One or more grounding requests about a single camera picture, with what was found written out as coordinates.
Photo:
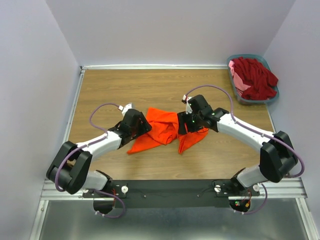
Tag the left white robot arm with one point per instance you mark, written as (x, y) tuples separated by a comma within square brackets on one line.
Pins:
[(70, 168)]

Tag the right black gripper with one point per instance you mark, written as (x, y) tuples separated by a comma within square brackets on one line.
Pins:
[(182, 117)]

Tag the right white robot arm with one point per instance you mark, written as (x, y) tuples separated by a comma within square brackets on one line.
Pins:
[(276, 157)]

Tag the pink t-shirt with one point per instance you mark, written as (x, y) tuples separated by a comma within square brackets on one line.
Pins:
[(240, 86)]

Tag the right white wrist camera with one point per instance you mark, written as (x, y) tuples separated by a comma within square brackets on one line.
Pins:
[(185, 100)]

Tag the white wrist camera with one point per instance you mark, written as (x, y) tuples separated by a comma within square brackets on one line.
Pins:
[(185, 100), (126, 107)]

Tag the orange t-shirt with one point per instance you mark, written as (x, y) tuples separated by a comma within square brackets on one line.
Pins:
[(164, 130)]

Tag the dark red t-shirt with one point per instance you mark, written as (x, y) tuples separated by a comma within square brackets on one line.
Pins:
[(260, 79)]

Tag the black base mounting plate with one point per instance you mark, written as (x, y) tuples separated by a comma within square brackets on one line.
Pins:
[(219, 193)]

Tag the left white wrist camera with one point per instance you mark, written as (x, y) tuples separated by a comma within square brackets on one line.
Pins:
[(126, 107)]

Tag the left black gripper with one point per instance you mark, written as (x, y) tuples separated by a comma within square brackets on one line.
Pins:
[(145, 127)]

